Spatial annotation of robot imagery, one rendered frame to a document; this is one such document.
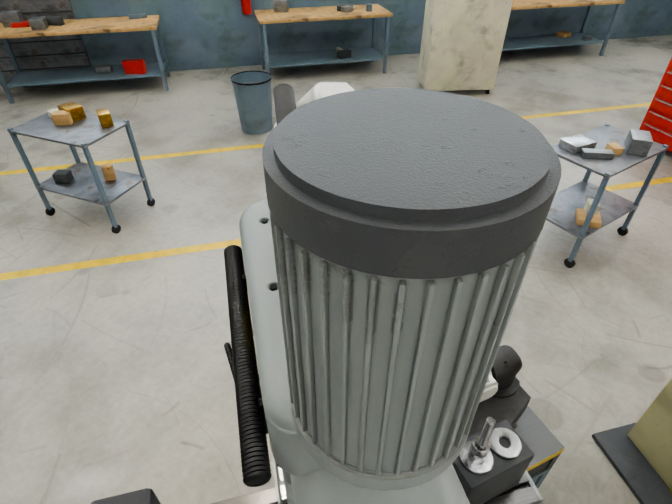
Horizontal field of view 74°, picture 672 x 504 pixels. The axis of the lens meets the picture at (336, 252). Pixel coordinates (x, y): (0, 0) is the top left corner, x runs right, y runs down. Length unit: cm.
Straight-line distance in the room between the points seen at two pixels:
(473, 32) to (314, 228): 666
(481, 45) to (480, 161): 668
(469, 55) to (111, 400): 591
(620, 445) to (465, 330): 272
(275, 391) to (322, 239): 31
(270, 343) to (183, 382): 242
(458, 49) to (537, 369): 480
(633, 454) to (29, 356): 360
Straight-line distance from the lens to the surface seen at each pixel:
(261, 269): 69
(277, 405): 54
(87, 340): 346
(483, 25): 690
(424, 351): 32
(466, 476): 139
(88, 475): 287
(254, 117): 564
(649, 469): 301
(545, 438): 240
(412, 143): 31
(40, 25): 766
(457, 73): 698
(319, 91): 74
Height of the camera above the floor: 234
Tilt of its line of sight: 39 degrees down
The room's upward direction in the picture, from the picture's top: straight up
